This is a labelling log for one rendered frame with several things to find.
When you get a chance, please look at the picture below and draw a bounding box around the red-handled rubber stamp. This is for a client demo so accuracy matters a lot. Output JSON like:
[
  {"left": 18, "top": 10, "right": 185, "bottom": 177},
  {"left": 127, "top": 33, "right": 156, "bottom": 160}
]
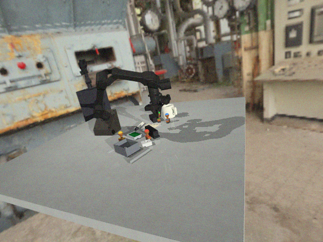
[{"left": 144, "top": 129, "right": 151, "bottom": 140}]

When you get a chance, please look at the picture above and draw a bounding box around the beige mug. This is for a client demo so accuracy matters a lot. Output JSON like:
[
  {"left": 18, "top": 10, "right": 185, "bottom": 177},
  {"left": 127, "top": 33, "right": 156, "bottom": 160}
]
[{"left": 163, "top": 104, "right": 177, "bottom": 118}]

